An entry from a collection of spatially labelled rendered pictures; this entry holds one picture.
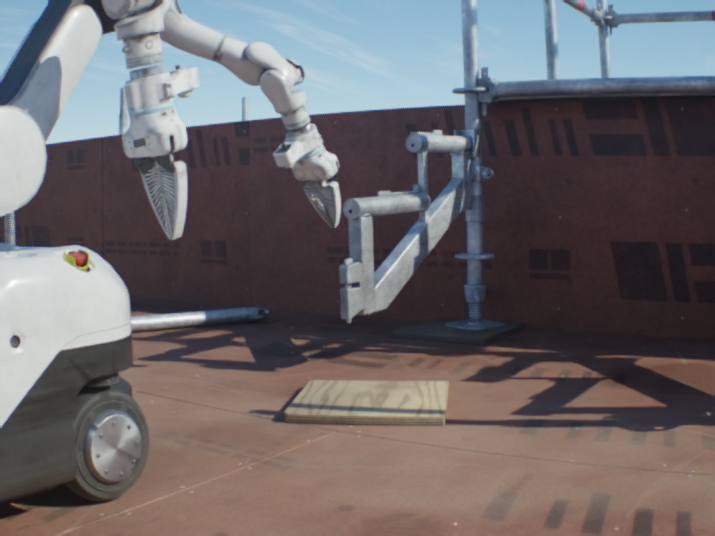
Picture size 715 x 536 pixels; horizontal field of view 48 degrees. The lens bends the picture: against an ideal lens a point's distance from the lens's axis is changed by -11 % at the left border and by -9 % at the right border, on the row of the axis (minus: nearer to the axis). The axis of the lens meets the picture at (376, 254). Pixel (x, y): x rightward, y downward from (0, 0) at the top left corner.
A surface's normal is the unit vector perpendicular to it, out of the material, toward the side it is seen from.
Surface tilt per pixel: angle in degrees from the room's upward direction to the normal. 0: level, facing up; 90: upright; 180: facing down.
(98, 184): 90
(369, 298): 90
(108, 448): 90
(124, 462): 90
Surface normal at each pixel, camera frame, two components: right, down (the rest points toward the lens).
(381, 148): -0.53, 0.07
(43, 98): 0.84, 0.03
